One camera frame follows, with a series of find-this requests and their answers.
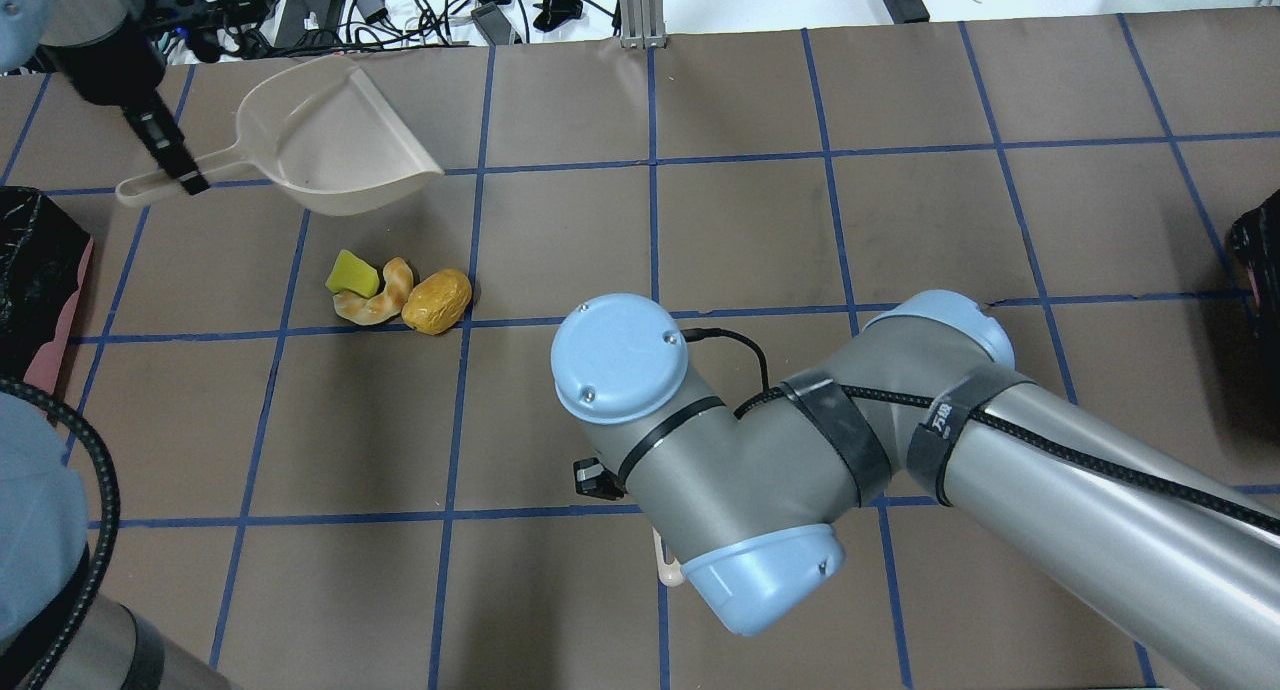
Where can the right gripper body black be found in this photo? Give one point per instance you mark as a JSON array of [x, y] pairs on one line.
[[592, 478]]

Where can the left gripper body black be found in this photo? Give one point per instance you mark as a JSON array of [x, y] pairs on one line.
[[108, 70]]

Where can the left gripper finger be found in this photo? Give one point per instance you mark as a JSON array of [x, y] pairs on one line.
[[155, 126]]

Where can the beige plastic dustpan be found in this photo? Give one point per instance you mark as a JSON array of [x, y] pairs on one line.
[[319, 136]]

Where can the yellow potato toy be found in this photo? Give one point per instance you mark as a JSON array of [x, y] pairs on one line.
[[438, 302]]

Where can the yellow sponge piece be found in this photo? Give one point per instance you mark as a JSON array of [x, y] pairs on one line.
[[350, 274]]

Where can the croissant bread toy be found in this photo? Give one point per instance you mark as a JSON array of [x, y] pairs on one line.
[[397, 278]]

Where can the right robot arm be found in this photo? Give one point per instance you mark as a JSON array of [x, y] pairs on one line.
[[746, 498]]

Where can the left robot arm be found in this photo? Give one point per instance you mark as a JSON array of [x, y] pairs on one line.
[[62, 504]]

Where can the black bag lined bin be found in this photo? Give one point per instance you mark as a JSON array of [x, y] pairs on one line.
[[45, 256]]

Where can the aluminium frame post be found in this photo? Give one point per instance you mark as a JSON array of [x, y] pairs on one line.
[[642, 24]]

